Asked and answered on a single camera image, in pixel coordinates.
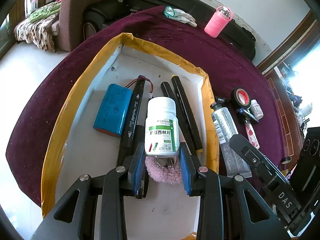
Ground rose pattern cream tube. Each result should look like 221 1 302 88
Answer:
245 120 260 149

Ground pink fluffy compact mirror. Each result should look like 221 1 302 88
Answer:
145 157 182 185

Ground black marker purple cap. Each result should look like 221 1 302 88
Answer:
116 75 145 166

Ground large black marker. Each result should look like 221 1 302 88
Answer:
161 81 197 156

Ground silver white cream tube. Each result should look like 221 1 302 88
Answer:
210 97 252 178

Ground white bottle green label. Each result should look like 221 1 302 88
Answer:
144 96 180 158

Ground blue battery pack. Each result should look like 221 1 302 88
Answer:
93 76 155 138

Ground slim black pen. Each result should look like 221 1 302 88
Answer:
136 125 149 199

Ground black marker blue caps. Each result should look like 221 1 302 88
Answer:
238 108 259 124

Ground small black tape roll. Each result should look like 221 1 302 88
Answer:
280 156 292 165

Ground white bottle red label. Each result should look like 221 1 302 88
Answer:
249 99 264 120

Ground white tray with yellow tape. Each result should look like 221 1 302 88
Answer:
33 33 223 239

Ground black tape roll red core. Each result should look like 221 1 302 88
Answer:
231 87 251 109

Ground maroon bed blanket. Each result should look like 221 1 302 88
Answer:
5 6 287 205

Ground pink water bottle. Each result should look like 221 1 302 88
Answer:
204 5 233 38

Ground white green glove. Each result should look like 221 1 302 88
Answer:
164 6 197 28

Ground black headboard cushion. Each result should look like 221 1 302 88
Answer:
83 0 256 61

